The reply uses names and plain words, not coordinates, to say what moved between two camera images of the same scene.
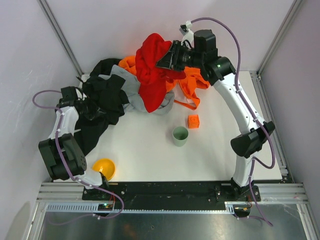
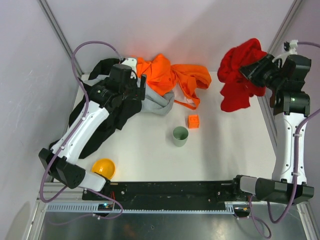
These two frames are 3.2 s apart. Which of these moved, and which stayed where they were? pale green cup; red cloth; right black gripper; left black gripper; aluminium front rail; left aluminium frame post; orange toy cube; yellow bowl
Moved: red cloth; left black gripper; right black gripper
Stayed: aluminium front rail; yellow bowl; pale green cup; left aluminium frame post; orange toy cube
